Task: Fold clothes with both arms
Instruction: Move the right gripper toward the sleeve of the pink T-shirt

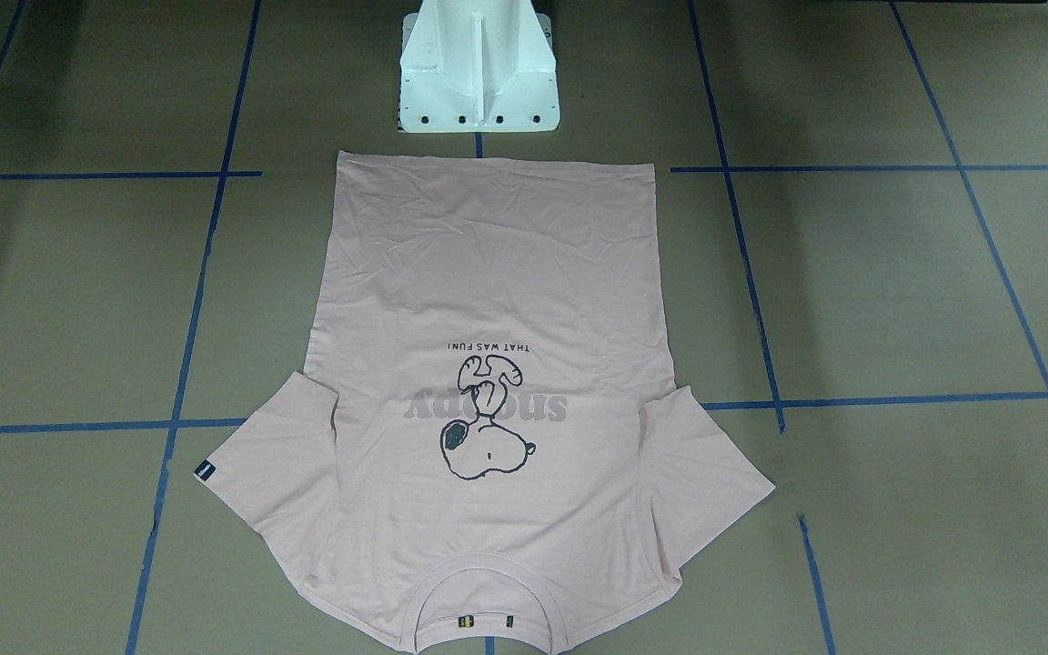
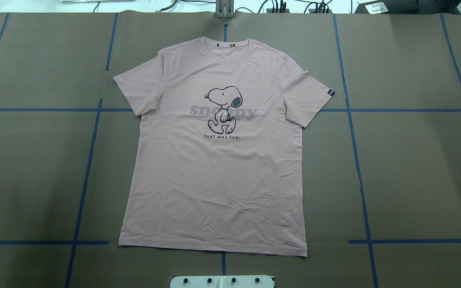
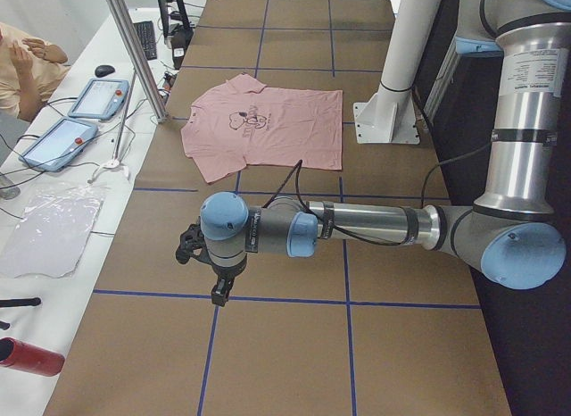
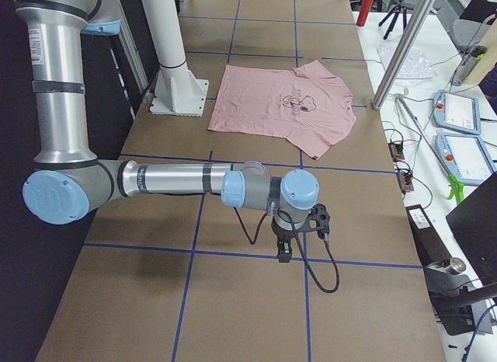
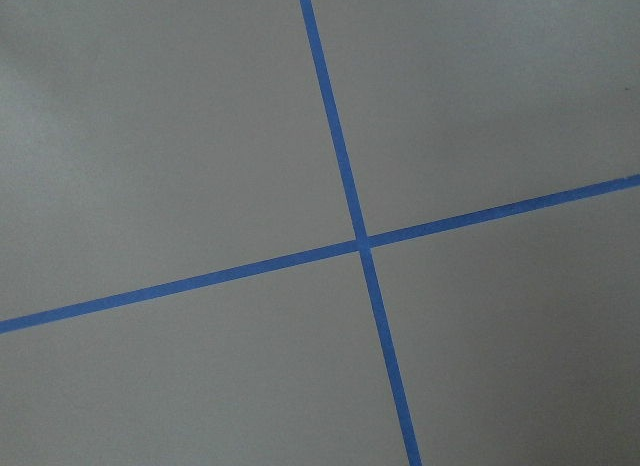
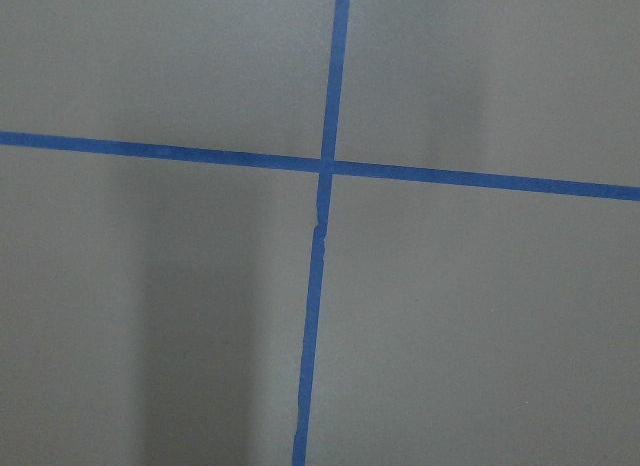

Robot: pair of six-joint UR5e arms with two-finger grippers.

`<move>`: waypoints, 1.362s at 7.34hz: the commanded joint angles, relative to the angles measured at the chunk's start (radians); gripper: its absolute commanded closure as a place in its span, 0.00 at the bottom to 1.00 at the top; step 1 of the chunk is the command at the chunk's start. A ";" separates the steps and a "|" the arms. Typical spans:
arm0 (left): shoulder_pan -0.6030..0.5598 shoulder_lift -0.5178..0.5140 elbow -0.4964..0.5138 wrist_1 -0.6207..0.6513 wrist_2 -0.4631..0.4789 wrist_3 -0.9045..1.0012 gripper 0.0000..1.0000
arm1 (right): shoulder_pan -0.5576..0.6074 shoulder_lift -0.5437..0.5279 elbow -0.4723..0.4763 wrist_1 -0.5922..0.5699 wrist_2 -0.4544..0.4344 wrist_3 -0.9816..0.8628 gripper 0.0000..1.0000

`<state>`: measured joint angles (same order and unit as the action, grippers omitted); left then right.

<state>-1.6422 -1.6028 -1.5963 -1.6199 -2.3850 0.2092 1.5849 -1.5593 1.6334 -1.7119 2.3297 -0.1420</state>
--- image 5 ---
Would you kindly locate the long blue tape strip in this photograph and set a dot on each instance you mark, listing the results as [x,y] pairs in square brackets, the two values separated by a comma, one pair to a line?
[361,236]

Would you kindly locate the crossing blue tape strip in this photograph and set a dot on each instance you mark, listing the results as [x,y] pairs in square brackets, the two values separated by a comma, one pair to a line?
[316,254]

